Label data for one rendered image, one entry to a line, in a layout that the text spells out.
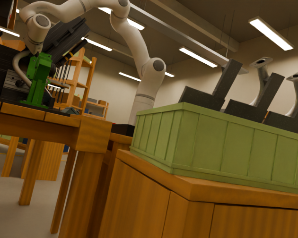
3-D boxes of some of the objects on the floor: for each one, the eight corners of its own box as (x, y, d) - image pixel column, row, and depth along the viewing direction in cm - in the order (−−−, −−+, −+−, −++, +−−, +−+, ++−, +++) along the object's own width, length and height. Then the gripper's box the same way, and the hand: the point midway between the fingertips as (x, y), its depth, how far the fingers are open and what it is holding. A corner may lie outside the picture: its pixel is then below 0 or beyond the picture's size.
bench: (29, 201, 210) (50, 116, 218) (65, 332, 88) (111, 126, 96) (-67, 202, 171) (-37, 97, 179) (-244, 439, 48) (-122, 74, 57)
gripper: (19, 25, 112) (14, 43, 126) (38, 52, 115) (31, 66, 129) (32, 22, 117) (26, 39, 131) (50, 48, 120) (42, 63, 133)
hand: (29, 51), depth 128 cm, fingers closed on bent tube, 3 cm apart
